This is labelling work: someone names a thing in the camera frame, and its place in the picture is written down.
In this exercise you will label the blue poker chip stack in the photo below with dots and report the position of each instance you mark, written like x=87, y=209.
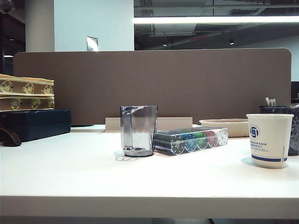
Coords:
x=190, y=141

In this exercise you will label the red poker chip stack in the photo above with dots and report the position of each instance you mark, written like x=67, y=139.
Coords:
x=212, y=138

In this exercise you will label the silver wall plate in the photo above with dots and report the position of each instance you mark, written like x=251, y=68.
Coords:
x=92, y=44

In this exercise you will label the brown fabric desk partition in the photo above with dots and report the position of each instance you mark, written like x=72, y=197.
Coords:
x=163, y=81

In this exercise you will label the white poker chip stack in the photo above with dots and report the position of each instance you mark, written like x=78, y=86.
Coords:
x=222, y=137

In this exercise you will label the beige oval paper tray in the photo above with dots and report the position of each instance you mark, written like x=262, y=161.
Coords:
x=233, y=130

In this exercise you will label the white paper cup blue print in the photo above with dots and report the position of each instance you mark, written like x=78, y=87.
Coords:
x=271, y=140

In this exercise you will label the green poker chip stack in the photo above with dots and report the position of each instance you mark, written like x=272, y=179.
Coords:
x=201, y=138

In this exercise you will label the clear plastic poker chip case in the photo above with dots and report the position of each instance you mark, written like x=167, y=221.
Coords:
x=194, y=149

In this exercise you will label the red ceiling sign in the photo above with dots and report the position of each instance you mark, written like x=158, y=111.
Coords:
x=198, y=38

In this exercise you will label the black mesh pen holder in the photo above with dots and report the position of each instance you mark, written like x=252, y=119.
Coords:
x=294, y=130

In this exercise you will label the dark navy hard case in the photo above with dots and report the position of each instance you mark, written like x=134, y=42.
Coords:
x=42, y=123

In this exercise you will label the grey transparent plastic mug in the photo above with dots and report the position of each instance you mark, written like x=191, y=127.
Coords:
x=140, y=130

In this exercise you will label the black poker chip stack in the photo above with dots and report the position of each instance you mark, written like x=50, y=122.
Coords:
x=178, y=143

